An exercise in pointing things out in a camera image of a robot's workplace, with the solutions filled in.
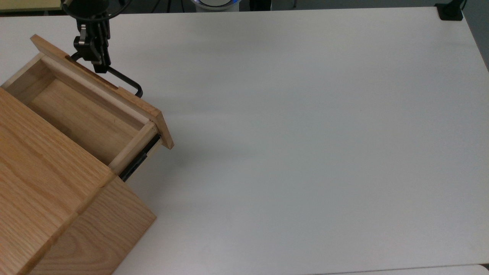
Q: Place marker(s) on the wooden drawer cabinet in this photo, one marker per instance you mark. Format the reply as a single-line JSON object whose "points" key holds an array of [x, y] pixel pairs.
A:
{"points": [[38, 183]]}

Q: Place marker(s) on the beige board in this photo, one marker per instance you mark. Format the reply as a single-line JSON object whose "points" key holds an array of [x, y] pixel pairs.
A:
{"points": [[26, 4]]}

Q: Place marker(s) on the black table clamp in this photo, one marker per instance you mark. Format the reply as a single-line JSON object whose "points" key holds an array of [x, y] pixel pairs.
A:
{"points": [[450, 11]]}

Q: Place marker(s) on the black drawer slide rail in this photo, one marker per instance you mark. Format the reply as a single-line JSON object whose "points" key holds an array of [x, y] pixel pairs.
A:
{"points": [[134, 163]]}

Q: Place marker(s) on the dark box behind table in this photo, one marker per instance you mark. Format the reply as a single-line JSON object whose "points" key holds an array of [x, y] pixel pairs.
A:
{"points": [[260, 4]]}

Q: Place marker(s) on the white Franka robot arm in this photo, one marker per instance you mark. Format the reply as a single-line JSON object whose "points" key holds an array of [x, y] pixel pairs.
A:
{"points": [[216, 4]]}

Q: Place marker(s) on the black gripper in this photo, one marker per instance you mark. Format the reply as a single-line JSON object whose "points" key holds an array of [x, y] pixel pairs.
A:
{"points": [[86, 9]]}

